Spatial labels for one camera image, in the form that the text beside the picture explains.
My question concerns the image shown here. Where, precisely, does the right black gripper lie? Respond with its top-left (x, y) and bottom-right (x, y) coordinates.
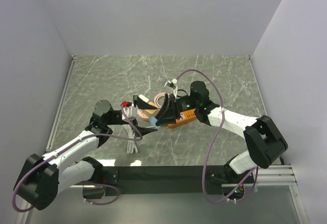
top-left (154, 93), bottom-right (199, 127)

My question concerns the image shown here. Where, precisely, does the pink round power socket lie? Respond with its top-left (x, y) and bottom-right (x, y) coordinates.
top-left (137, 108), bottom-right (159, 121)

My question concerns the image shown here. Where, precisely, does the blue plug adapter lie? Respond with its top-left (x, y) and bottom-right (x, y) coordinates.
top-left (149, 116), bottom-right (160, 129)

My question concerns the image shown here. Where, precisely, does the white square smart plug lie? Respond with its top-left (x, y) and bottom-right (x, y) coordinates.
top-left (138, 94), bottom-right (149, 103)

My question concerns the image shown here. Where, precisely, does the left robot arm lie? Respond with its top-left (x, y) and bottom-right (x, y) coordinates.
top-left (12, 95), bottom-right (157, 213)

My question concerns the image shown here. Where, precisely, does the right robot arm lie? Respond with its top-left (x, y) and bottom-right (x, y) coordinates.
top-left (150, 81), bottom-right (288, 183)

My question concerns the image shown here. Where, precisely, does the orange power strip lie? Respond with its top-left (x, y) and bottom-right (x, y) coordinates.
top-left (167, 109), bottom-right (196, 129)

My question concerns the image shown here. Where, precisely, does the black base bar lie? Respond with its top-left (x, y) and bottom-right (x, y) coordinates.
top-left (96, 165), bottom-right (250, 195)

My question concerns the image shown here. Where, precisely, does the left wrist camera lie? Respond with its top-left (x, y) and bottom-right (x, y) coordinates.
top-left (121, 101), bottom-right (136, 121)

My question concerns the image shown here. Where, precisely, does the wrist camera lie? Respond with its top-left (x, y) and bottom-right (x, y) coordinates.
top-left (164, 79), bottom-right (178, 98)
top-left (121, 101), bottom-right (136, 121)

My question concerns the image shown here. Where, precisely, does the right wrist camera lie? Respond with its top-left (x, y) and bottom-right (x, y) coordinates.
top-left (164, 79), bottom-right (178, 98)

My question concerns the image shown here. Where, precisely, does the white power strip cable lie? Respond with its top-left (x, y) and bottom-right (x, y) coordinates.
top-left (123, 124), bottom-right (144, 155)

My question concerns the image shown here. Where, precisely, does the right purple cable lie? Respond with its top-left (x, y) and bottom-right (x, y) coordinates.
top-left (176, 69), bottom-right (259, 204)

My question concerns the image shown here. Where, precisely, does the aluminium rail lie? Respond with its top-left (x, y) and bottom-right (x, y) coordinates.
top-left (253, 164), bottom-right (297, 186)

